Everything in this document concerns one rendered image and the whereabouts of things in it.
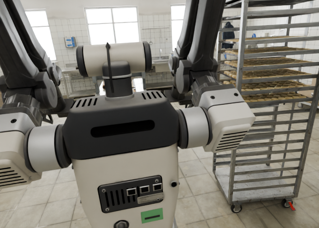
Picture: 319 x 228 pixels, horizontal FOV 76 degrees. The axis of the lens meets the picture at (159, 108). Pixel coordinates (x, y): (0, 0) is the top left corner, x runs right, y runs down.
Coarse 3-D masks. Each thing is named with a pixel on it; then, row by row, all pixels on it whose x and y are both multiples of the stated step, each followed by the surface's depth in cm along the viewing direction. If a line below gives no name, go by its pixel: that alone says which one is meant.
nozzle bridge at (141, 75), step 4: (140, 72) 291; (144, 72) 284; (96, 76) 283; (100, 76) 285; (132, 76) 291; (136, 76) 289; (140, 76) 288; (144, 76) 286; (96, 80) 279; (100, 80) 282; (144, 80) 298; (96, 84) 290; (144, 84) 300; (96, 88) 291; (144, 88) 302; (96, 92) 293
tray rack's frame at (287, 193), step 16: (288, 32) 181; (288, 128) 191; (304, 144) 170; (304, 160) 174; (224, 176) 215; (240, 176) 214; (256, 176) 212; (272, 176) 211; (224, 192) 194; (240, 192) 193; (256, 192) 191; (272, 192) 190; (288, 192) 189
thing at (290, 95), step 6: (246, 96) 171; (252, 96) 171; (258, 96) 172; (264, 96) 168; (270, 96) 167; (276, 96) 166; (282, 96) 167; (288, 96) 168; (294, 96) 164; (300, 96) 163
